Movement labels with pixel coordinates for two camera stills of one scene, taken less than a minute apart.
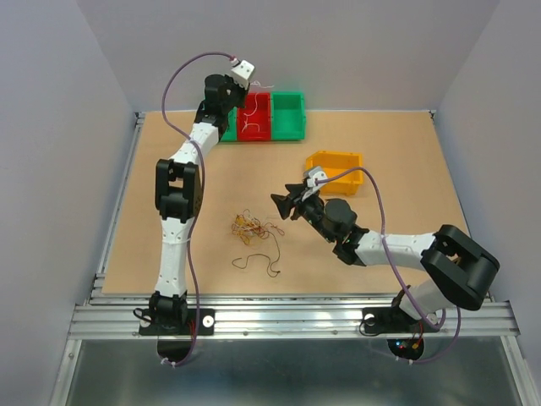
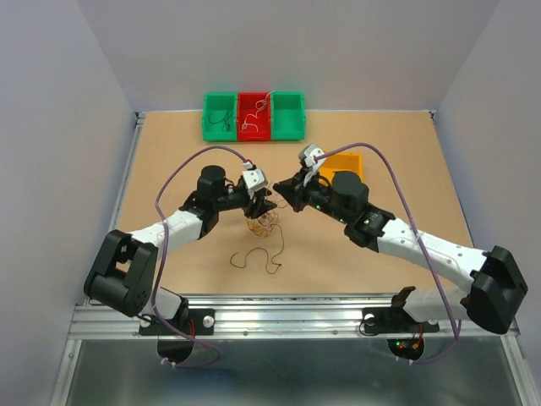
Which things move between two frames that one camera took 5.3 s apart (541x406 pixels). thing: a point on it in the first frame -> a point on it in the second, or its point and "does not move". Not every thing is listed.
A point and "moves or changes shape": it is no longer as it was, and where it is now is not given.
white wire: (254, 112) moves or changes shape
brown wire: (263, 255) moves or changes shape
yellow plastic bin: (334, 163) does not move
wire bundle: (246, 226) moves or changes shape
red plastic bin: (254, 120) does not move
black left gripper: (242, 91) -> (260, 205)
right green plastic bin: (287, 115) does not move
